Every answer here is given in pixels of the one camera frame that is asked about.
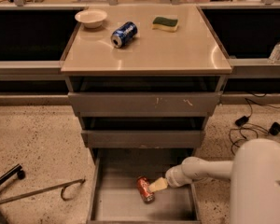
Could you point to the grey middle drawer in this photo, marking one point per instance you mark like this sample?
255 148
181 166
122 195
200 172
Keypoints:
143 139

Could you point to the black caster leg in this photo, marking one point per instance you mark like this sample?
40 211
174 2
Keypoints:
16 170

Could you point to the grey open bottom drawer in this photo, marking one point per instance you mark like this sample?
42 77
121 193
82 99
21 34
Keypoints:
115 198

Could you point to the green yellow sponge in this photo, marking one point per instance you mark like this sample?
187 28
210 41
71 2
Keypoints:
165 24

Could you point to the metal hook rod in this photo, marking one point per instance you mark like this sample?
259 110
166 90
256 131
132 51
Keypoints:
62 186

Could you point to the grey drawer cabinet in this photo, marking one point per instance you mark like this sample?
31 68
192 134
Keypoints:
187 60

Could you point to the grey top drawer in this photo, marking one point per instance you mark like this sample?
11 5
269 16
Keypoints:
144 104

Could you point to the red coke can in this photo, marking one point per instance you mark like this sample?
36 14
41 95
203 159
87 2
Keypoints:
142 185

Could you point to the blue pepsi can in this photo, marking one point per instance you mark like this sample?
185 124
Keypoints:
123 35

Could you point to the white bowl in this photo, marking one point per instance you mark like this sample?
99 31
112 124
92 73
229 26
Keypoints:
91 18

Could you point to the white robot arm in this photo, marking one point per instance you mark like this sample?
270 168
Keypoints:
254 174

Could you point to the black power adapter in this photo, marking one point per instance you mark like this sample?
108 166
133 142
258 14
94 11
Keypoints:
241 121

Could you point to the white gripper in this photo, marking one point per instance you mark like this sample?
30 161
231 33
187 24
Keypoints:
173 175

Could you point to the clear plastic water bottle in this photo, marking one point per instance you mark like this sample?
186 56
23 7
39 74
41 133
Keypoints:
275 54

